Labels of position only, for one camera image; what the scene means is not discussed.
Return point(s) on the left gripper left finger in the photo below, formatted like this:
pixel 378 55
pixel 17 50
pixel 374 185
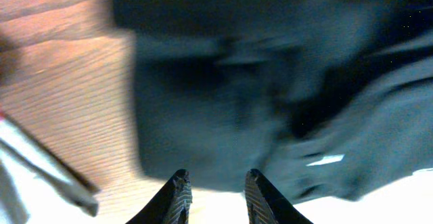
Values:
pixel 170 205

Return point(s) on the black t-shirt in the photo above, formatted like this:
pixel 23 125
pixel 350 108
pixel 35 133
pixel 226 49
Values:
pixel 325 97

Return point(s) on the grey folded shorts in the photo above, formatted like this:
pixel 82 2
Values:
pixel 36 186

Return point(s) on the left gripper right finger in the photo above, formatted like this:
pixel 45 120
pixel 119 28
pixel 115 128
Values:
pixel 266 204

